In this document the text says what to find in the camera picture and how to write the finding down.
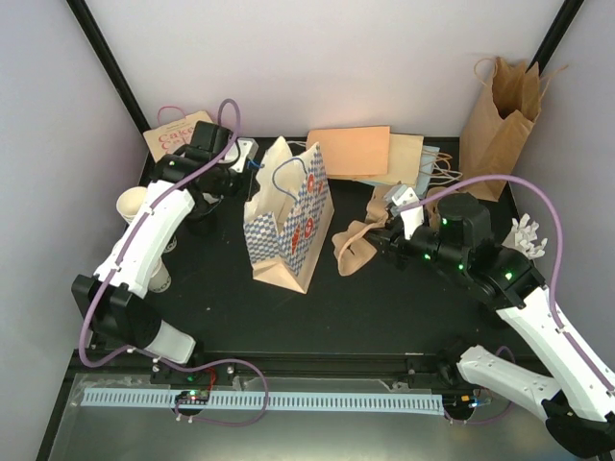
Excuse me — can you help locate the blue checkered paper bag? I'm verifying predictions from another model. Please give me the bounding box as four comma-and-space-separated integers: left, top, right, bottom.
243, 136, 334, 294

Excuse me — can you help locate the grey pulp cup carrier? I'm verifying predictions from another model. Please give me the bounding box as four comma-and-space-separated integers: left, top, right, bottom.
332, 185, 393, 277

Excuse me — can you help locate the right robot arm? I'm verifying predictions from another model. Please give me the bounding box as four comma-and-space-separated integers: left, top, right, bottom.
368, 185, 614, 458

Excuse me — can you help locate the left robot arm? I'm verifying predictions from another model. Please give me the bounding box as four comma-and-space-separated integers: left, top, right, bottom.
71, 121, 258, 383

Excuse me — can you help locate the black coffee cup lids stack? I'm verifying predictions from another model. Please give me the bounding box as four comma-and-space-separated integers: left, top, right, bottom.
184, 212, 216, 236

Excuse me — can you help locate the Cakes printed paper bag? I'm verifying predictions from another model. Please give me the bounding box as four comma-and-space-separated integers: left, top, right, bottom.
143, 106, 212, 162

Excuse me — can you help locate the light blue flat paper bag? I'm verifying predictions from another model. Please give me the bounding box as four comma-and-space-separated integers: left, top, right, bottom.
363, 146, 440, 197

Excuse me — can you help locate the tan flat paper bag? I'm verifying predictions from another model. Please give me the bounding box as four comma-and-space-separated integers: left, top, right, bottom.
357, 133, 424, 186

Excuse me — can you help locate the far paper cup stack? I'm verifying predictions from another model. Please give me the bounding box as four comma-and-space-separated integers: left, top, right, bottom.
115, 186, 147, 226

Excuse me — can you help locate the paper cup stack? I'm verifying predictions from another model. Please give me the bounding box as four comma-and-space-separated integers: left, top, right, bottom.
115, 186, 147, 226
148, 258, 172, 293

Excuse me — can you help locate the orange flat paper bag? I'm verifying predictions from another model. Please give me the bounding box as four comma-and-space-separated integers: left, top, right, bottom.
307, 126, 390, 178

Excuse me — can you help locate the near paper cup stack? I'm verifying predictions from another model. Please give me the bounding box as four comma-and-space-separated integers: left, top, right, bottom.
148, 258, 172, 293

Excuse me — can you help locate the standing brown paper bag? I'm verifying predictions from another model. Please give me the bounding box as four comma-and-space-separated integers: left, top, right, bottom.
459, 57, 555, 180

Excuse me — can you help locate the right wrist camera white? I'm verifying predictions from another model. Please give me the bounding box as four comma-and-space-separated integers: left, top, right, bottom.
383, 184, 425, 240

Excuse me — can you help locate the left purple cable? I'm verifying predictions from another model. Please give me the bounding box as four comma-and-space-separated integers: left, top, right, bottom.
77, 98, 270, 427

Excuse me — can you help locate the left black frame post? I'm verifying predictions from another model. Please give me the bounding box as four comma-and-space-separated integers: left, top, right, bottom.
65, 0, 151, 133

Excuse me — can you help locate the black frame post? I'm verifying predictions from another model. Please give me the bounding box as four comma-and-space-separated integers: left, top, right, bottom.
65, 0, 151, 133
529, 0, 584, 74

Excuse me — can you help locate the light blue cable duct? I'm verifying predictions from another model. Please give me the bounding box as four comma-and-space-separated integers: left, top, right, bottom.
81, 388, 444, 416

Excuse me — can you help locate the right black frame post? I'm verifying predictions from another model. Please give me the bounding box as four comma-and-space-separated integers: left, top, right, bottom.
529, 0, 584, 74

